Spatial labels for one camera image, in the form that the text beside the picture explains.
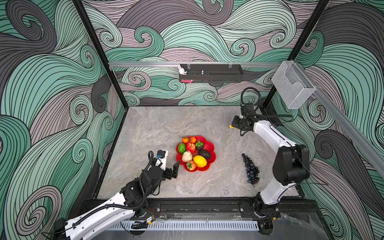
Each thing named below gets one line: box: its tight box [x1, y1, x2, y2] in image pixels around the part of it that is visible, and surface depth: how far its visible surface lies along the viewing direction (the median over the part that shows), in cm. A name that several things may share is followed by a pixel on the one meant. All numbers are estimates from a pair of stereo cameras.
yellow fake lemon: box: [193, 155, 208, 168], surface depth 87 cm
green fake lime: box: [178, 142, 186, 154], surface depth 92 cm
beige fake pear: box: [181, 150, 193, 163], surface depth 87 cm
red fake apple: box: [186, 142, 196, 154], surface depth 92 cm
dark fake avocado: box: [198, 149, 212, 160], surface depth 90 cm
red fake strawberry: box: [186, 160, 197, 171], surface depth 83 cm
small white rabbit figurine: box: [178, 64, 187, 75], surface depth 87 cm
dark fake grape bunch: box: [241, 153, 260, 185], surface depth 83 cm
